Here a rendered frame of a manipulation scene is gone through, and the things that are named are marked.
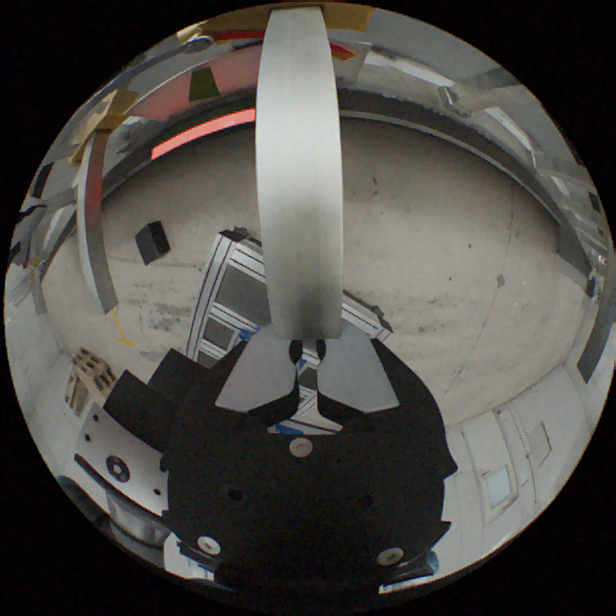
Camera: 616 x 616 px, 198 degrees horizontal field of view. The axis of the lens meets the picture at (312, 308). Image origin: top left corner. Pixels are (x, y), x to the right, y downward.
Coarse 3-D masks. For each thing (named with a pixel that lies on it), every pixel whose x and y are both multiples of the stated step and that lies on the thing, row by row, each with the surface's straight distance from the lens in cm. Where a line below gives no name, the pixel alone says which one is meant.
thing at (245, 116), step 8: (240, 112) 28; (248, 112) 28; (216, 120) 29; (224, 120) 28; (232, 120) 28; (240, 120) 27; (248, 120) 27; (200, 128) 30; (208, 128) 29; (216, 128) 28; (184, 136) 31; (192, 136) 30; (168, 144) 33; (176, 144) 31; (160, 152) 33
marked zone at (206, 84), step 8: (192, 72) 25; (200, 72) 25; (208, 72) 25; (192, 80) 26; (200, 80) 27; (208, 80) 27; (192, 88) 28; (200, 88) 28; (208, 88) 28; (216, 88) 29; (192, 96) 30; (200, 96) 30; (208, 96) 30
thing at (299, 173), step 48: (288, 48) 11; (288, 96) 9; (336, 96) 9; (288, 144) 8; (336, 144) 8; (288, 192) 7; (336, 192) 7; (288, 240) 7; (336, 240) 7; (288, 288) 8; (336, 288) 8; (288, 336) 9; (336, 336) 9
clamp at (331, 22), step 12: (228, 12) 20; (240, 12) 19; (252, 12) 19; (264, 12) 19; (324, 12) 20; (336, 12) 20; (348, 12) 20; (360, 12) 20; (372, 12) 20; (204, 24) 20; (216, 24) 20; (228, 24) 20; (240, 24) 20; (252, 24) 20; (264, 24) 20; (336, 24) 20; (348, 24) 21; (360, 24) 21; (180, 36) 21
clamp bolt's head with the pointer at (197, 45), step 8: (200, 32) 20; (208, 32) 20; (232, 32) 20; (240, 32) 20; (248, 32) 20; (256, 32) 20; (264, 32) 20; (200, 40) 19; (208, 40) 20; (216, 40) 21; (184, 48) 20; (192, 48) 20; (200, 48) 20; (336, 48) 23; (344, 48) 23
